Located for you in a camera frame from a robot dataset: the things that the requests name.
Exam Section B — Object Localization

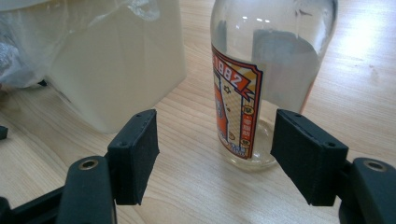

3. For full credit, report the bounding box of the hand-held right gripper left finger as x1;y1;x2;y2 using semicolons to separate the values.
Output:
57;108;161;224

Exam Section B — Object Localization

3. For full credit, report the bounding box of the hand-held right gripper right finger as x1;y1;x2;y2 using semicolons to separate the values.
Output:
270;108;396;224

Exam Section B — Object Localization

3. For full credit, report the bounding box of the clear glass bottle orange label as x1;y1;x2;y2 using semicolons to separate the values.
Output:
209;0;339;172

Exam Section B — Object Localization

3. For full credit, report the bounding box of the white plastic bin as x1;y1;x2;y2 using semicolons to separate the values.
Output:
46;0;189;134

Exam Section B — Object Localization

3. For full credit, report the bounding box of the clear plastic bin liner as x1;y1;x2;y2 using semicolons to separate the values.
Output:
0;0;162;90

